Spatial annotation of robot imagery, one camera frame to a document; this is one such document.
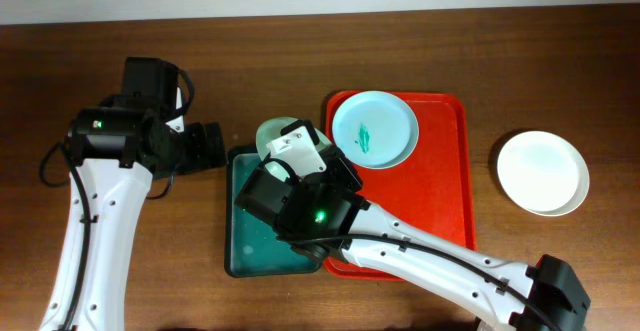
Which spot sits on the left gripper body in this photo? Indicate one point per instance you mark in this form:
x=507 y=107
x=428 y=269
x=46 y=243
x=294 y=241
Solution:
x=214 y=144

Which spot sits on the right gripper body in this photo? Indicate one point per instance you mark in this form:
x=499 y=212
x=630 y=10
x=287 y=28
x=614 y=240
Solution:
x=337 y=170

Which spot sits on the light green plate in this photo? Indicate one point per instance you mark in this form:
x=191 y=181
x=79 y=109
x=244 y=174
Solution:
x=293 y=141

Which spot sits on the light blue plate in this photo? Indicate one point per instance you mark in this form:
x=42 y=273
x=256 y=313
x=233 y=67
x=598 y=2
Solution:
x=375 y=129

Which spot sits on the white plate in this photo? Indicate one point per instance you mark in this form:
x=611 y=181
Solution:
x=543 y=173

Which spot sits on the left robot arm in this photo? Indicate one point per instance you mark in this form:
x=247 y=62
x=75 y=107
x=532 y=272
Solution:
x=114 y=152

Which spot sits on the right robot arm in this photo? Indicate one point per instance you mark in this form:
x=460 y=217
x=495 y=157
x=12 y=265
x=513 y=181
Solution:
x=307 y=191

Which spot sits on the dark green water tray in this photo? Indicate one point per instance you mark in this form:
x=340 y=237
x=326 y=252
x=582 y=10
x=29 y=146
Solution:
x=251 y=247

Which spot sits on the red plastic tray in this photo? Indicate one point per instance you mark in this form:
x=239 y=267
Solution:
x=431 y=190

